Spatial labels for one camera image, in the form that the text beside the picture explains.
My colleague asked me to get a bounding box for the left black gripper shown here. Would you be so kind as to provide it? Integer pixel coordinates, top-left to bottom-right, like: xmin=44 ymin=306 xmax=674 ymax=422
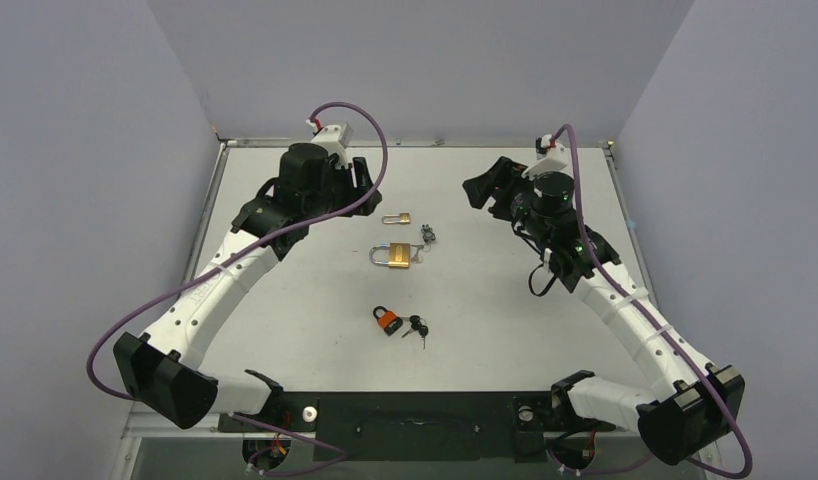
xmin=305 ymin=157 xmax=380 ymax=222

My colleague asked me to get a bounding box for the small padlock with keys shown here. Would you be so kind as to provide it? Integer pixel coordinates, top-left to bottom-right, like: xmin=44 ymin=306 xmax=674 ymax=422
xmin=381 ymin=212 xmax=411 ymax=225

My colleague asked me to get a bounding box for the brass padlock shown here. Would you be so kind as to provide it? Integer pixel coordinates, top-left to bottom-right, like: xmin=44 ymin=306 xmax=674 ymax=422
xmin=368 ymin=243 xmax=413 ymax=269

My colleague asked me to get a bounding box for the silver key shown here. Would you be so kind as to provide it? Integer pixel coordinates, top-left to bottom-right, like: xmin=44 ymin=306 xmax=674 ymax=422
xmin=411 ymin=244 xmax=430 ymax=264

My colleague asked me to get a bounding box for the orange black padlock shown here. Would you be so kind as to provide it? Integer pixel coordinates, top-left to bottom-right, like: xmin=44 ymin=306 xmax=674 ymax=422
xmin=372 ymin=306 xmax=404 ymax=336

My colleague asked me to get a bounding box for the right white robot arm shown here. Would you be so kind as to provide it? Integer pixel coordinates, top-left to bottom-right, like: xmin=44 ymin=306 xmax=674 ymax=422
xmin=462 ymin=157 xmax=746 ymax=465

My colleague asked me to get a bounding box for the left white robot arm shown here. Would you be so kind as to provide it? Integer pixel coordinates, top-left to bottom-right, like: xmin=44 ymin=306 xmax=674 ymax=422
xmin=113 ymin=143 xmax=382 ymax=430

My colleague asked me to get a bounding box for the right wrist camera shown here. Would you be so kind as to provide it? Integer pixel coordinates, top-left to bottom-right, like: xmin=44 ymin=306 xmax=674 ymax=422
xmin=521 ymin=134 xmax=571 ymax=180

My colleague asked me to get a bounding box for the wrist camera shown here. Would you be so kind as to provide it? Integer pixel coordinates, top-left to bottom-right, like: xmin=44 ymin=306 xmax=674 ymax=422
xmin=311 ymin=122 xmax=353 ymax=169
xmin=521 ymin=134 xmax=571 ymax=180

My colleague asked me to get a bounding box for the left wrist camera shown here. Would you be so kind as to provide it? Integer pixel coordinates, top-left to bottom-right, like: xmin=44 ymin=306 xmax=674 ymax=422
xmin=311 ymin=122 xmax=353 ymax=169

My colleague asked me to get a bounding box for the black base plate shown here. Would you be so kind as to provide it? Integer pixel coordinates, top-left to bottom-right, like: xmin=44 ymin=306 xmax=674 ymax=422
xmin=254 ymin=391 xmax=614 ymax=463

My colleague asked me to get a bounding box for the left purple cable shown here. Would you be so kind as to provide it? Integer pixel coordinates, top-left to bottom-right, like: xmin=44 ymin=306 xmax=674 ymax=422
xmin=85 ymin=101 xmax=390 ymax=403

